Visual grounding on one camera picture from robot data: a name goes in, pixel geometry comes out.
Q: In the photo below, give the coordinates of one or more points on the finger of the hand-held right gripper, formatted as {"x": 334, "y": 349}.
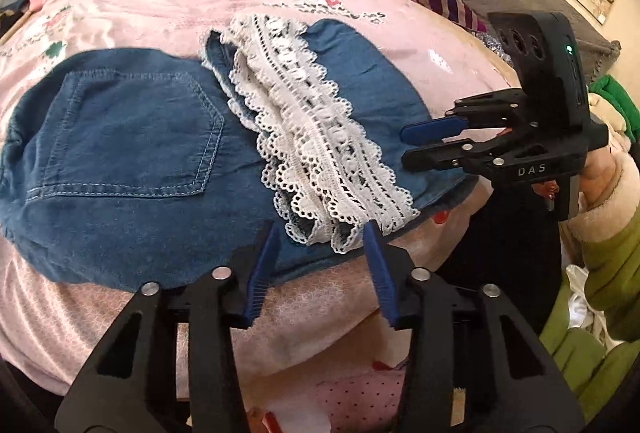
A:
{"x": 450, "y": 158}
{"x": 430, "y": 130}

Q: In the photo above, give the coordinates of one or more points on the person's green jacket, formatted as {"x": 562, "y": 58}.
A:
{"x": 575, "y": 353}

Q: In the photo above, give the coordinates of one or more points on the green cloth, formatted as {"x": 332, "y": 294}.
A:
{"x": 612, "y": 93}

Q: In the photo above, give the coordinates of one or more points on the person's right forearm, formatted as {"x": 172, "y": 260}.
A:
{"x": 617, "y": 218}

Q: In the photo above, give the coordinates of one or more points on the purple striped cloth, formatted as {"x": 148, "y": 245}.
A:
{"x": 445, "y": 3}

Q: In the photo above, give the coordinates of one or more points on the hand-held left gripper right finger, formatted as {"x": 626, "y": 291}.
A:
{"x": 382, "y": 278}

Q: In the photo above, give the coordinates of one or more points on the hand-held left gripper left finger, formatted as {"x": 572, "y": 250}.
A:
{"x": 262, "y": 273}

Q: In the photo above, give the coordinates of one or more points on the person's right hand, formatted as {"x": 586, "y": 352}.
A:
{"x": 595, "y": 178}

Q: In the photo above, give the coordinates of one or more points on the blue denim lace-trimmed pants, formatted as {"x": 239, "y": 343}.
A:
{"x": 125, "y": 138}

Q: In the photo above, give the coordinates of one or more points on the black and white patterned cloth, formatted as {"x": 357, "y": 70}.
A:
{"x": 492, "y": 48}

